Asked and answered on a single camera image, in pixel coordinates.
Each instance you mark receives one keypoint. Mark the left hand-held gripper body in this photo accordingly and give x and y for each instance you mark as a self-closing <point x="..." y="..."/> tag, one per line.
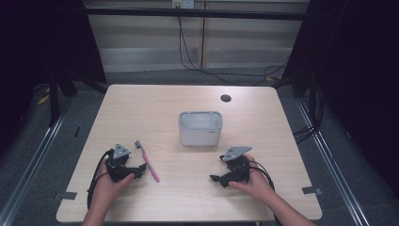
<point x="117" y="166"/>

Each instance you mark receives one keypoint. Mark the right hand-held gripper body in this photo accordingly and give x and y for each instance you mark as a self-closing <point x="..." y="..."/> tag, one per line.
<point x="236" y="166"/>

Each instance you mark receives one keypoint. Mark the pink toothbrush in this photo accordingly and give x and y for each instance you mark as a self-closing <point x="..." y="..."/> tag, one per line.
<point x="147" y="163"/>

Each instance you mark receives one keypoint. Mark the white plastic container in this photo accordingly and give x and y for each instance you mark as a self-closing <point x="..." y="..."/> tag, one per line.
<point x="200" y="130"/>

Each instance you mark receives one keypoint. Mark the person's left hand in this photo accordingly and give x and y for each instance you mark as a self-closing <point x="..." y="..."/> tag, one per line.
<point x="109" y="185"/>

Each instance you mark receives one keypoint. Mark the person's right hand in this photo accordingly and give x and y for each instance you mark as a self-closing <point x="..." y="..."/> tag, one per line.
<point x="255" y="185"/>

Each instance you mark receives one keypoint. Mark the grey tape strip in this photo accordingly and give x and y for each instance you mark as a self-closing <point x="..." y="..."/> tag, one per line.
<point x="311" y="190"/>
<point x="66" y="196"/>

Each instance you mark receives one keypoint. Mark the black metal stand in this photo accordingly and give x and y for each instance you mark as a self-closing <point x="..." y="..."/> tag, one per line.
<point x="312" y="94"/>
<point x="54" y="100"/>

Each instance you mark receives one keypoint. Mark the yellow floor object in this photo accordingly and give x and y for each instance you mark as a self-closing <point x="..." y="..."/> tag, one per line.
<point x="43" y="100"/>

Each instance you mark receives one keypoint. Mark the black curtain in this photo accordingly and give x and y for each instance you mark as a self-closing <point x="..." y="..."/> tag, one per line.
<point x="354" y="78"/>
<point x="44" y="40"/>

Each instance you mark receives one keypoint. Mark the black horizontal bar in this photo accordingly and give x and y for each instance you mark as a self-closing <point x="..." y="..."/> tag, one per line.
<point x="194" y="13"/>

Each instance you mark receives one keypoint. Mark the metal floor rail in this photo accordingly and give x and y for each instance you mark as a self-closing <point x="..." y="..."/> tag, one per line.
<point x="332" y="166"/>
<point x="31" y="157"/>

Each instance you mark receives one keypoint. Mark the white wall socket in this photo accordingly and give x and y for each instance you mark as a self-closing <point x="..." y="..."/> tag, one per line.
<point x="183" y="3"/>

